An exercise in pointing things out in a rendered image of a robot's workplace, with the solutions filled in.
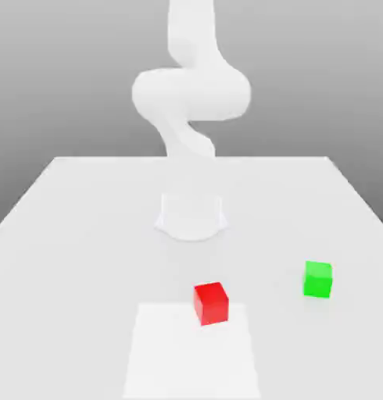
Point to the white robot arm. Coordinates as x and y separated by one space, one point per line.
191 93

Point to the small red cube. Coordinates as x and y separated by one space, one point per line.
211 304

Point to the small green cube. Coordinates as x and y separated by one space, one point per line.
317 280

